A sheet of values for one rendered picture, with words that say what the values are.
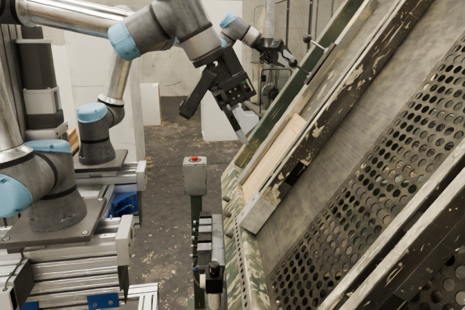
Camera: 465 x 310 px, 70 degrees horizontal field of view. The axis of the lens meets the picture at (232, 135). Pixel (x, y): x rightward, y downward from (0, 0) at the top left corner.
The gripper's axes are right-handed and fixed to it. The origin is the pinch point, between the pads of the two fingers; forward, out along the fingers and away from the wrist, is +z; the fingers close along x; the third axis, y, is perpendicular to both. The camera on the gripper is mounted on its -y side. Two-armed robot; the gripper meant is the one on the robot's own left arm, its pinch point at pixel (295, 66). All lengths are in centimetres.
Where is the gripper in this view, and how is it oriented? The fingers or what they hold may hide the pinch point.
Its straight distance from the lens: 144.3
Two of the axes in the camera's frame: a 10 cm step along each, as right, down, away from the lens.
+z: 8.3, 5.2, 2.1
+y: -2.5, 0.1, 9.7
